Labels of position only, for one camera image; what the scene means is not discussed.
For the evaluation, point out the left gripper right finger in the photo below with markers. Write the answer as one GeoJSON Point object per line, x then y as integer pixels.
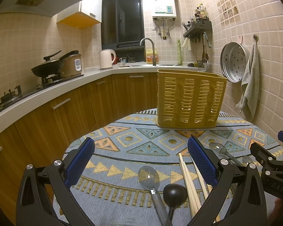
{"type": "Point", "coordinates": [237, 197]}

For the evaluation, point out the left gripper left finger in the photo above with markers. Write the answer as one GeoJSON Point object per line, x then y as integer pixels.
{"type": "Point", "coordinates": [33, 204]}

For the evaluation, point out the wooden chopstick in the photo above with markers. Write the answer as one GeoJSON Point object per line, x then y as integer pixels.
{"type": "Point", "coordinates": [206, 188]}
{"type": "Point", "coordinates": [192, 194]}

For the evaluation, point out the clear plastic spoon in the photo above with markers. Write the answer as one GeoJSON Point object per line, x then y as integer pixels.
{"type": "Point", "coordinates": [222, 150]}

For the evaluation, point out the black plastic spoon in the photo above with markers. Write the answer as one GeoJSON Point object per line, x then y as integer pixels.
{"type": "Point", "coordinates": [174, 196]}

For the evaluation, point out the clear spoon grey handle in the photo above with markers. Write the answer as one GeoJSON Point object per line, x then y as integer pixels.
{"type": "Point", "coordinates": [149, 179]}

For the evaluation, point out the grey hanging towel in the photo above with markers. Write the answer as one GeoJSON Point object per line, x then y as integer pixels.
{"type": "Point", "coordinates": [250, 86]}

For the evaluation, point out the blue patterned table cloth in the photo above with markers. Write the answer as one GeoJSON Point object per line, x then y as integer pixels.
{"type": "Point", "coordinates": [108, 190]}

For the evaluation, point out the metal steamer tray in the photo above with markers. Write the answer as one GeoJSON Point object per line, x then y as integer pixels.
{"type": "Point", "coordinates": [233, 60]}

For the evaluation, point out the yellow plastic utensil basket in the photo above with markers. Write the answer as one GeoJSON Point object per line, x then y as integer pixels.
{"type": "Point", "coordinates": [188, 99]}

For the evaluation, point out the gas stove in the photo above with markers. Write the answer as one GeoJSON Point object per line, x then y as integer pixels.
{"type": "Point", "coordinates": [13, 96]}

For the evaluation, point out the black frying pan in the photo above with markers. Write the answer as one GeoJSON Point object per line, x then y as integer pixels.
{"type": "Point", "coordinates": [49, 67]}

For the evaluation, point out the brown rice cooker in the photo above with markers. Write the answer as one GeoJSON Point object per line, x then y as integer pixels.
{"type": "Point", "coordinates": [71, 64]}

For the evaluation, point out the yellow detergent bottle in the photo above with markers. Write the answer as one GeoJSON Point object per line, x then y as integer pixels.
{"type": "Point", "coordinates": [150, 54]}

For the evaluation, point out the white electric kettle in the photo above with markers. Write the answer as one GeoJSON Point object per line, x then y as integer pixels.
{"type": "Point", "coordinates": [107, 58]}

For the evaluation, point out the white water heater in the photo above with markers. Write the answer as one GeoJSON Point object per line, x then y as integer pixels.
{"type": "Point", "coordinates": [163, 9]}

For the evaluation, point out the dark window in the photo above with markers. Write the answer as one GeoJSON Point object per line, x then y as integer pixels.
{"type": "Point", "coordinates": [122, 24]}

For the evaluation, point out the black wall spice rack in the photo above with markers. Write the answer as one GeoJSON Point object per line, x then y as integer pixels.
{"type": "Point", "coordinates": [198, 25]}

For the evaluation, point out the white wall cabinet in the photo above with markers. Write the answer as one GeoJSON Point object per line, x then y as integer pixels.
{"type": "Point", "coordinates": [81, 15]}

